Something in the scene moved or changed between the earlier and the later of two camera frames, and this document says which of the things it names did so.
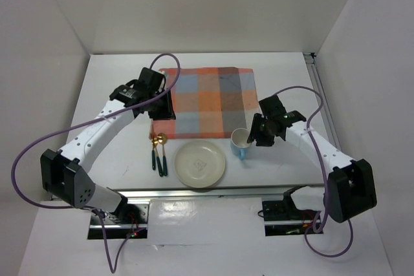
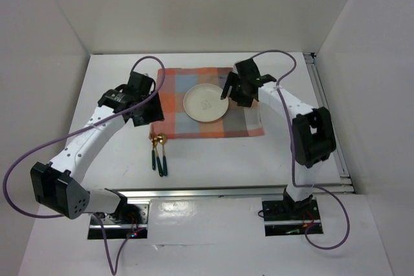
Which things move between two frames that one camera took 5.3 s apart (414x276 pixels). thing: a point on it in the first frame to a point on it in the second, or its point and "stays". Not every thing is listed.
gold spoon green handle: x=162 y=139 stays
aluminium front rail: x=208 y=193 stays
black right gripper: x=255 y=134 to x=244 y=102
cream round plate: x=199 y=163 to x=202 y=102
